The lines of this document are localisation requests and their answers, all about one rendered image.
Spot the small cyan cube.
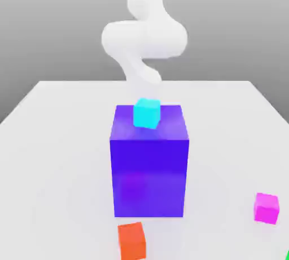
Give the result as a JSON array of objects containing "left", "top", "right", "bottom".
[{"left": 133, "top": 98, "right": 161, "bottom": 130}]

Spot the small orange cube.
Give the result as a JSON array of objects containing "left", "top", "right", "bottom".
[{"left": 117, "top": 221, "right": 147, "bottom": 260}]

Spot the small magenta cube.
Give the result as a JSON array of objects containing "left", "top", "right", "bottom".
[{"left": 253, "top": 192, "right": 281, "bottom": 226}]

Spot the large purple box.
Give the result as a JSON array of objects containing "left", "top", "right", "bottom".
[{"left": 109, "top": 104, "right": 190, "bottom": 218}]

